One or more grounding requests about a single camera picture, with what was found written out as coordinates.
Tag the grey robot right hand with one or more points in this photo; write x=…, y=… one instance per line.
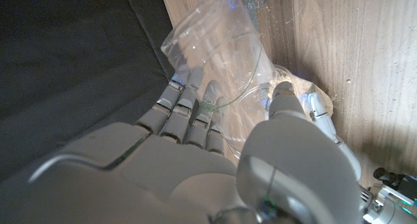
x=163, y=178

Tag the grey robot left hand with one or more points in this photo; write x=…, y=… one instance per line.
x=325, y=120

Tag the tall clear plastic cup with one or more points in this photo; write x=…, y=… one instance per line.
x=301, y=84

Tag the wide clear plastic cup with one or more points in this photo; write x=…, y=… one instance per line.
x=215, y=45

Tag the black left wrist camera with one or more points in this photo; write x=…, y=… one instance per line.
x=395, y=181

